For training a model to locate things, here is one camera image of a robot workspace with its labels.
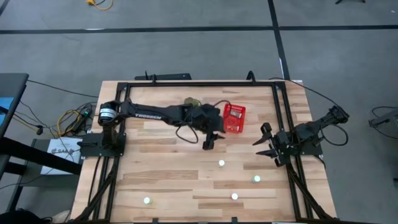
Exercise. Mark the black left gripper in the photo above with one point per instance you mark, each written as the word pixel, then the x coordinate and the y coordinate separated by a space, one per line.
pixel 205 119

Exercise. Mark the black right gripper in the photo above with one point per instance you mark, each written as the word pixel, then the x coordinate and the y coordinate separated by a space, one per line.
pixel 284 143

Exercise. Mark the red plastic basket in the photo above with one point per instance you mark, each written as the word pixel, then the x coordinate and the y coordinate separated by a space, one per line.
pixel 239 125

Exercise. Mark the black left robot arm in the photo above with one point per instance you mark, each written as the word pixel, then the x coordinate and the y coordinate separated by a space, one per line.
pixel 149 113

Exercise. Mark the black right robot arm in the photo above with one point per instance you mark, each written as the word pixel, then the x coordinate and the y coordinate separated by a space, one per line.
pixel 311 128

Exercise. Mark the black box with antennas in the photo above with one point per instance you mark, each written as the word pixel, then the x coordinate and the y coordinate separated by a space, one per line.
pixel 168 76

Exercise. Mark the black power supply green light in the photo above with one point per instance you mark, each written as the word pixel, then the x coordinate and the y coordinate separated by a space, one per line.
pixel 86 114

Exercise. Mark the white printed paper sheet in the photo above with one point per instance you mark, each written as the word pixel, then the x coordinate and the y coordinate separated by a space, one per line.
pixel 62 162

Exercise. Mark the black desk leg beams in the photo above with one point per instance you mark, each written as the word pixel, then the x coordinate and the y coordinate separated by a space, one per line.
pixel 31 154

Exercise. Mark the black side desk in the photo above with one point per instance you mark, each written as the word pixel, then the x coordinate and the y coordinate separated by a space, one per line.
pixel 12 84

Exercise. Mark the black bag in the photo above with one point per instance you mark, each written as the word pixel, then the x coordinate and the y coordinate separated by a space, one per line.
pixel 18 217

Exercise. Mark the black aluminium table frame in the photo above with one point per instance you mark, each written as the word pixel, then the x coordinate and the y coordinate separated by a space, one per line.
pixel 202 84

